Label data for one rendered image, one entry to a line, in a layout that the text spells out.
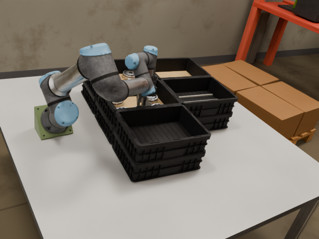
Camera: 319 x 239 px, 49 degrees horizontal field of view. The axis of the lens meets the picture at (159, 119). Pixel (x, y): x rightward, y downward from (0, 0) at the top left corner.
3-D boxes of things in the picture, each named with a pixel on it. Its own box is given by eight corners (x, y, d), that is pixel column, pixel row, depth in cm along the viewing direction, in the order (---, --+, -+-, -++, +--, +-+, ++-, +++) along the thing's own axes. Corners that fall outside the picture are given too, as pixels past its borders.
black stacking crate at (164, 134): (135, 167, 158) (138, 147, 152) (112, 130, 179) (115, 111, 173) (206, 154, 176) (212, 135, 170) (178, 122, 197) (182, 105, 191)
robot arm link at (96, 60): (43, 109, 170) (101, 78, 130) (32, 80, 169) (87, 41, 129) (64, 102, 178) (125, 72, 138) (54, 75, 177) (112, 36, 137)
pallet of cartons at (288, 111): (317, 144, 364) (335, 109, 341) (259, 163, 317) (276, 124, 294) (237, 88, 446) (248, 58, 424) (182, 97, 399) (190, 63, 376)
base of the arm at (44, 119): (42, 135, 179) (47, 133, 171) (38, 106, 180) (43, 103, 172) (70, 131, 187) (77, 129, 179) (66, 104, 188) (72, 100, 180)
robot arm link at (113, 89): (121, 103, 131) (162, 90, 177) (111, 75, 131) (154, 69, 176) (96, 112, 135) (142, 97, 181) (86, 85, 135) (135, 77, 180)
